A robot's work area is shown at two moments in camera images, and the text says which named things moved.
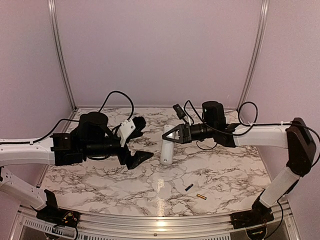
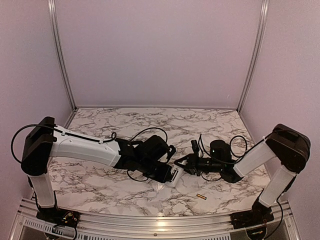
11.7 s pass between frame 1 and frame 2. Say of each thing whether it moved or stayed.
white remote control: moved
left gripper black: moved
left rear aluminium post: stayed
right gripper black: moved
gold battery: stayed
